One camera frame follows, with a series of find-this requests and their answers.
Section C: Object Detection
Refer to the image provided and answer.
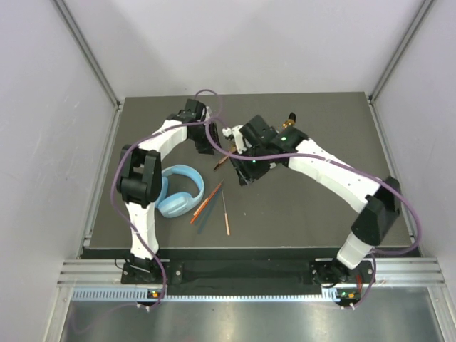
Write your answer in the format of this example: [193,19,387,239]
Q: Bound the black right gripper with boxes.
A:
[229,144,271,187]

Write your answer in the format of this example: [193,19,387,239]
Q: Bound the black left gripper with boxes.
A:
[189,120,222,155]

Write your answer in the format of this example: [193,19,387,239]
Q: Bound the gold spoon green handle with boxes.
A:
[281,112,296,130]

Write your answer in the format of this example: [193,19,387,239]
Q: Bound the copper utensil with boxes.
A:
[213,155,229,171]

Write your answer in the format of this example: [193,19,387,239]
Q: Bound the silver copper chopstick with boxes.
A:
[221,188,231,236]

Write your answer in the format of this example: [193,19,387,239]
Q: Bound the orange chopstick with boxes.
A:
[190,180,224,224]

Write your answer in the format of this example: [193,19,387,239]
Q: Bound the light blue headphones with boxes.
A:
[155,165,205,218]

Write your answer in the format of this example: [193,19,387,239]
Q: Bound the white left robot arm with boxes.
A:
[115,99,217,284]

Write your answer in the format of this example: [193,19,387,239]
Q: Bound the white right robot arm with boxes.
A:
[222,114,400,285]

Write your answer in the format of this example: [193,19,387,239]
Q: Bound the dark teal chopstick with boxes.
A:
[197,202,217,234]

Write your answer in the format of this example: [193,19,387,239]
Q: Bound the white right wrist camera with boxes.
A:
[222,125,247,155]

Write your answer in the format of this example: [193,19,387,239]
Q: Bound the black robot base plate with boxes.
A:
[121,248,374,295]

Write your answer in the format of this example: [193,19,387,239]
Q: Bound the aluminium frame rail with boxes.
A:
[51,0,121,109]

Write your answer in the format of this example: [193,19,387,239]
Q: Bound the grey slotted cable duct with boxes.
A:
[71,287,356,303]

